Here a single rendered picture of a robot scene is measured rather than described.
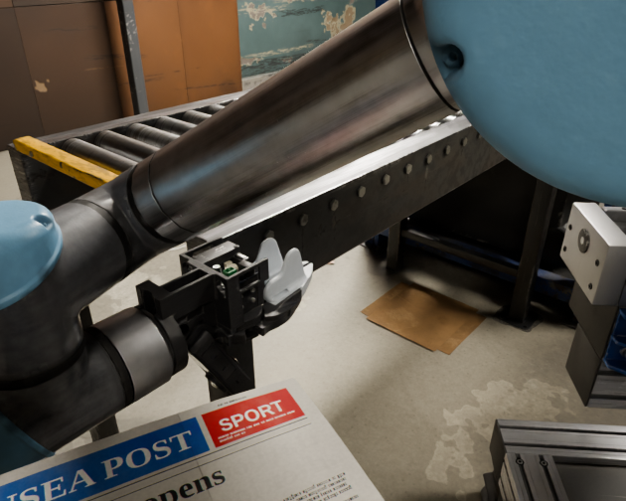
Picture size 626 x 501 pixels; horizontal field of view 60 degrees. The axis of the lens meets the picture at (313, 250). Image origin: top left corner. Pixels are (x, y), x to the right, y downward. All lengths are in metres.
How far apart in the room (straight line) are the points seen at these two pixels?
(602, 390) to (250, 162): 0.68
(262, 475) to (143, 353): 0.17
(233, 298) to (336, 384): 1.13
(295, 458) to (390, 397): 1.25
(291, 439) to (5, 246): 0.21
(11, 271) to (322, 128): 0.21
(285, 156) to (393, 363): 1.38
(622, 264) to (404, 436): 0.86
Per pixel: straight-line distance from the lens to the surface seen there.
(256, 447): 0.35
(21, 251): 0.38
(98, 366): 0.46
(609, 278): 0.79
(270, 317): 0.55
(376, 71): 0.32
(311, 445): 0.35
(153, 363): 0.47
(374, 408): 1.55
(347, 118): 0.33
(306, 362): 1.68
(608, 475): 1.27
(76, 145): 1.04
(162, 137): 1.04
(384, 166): 0.86
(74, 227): 0.43
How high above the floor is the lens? 1.09
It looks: 29 degrees down
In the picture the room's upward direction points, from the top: straight up
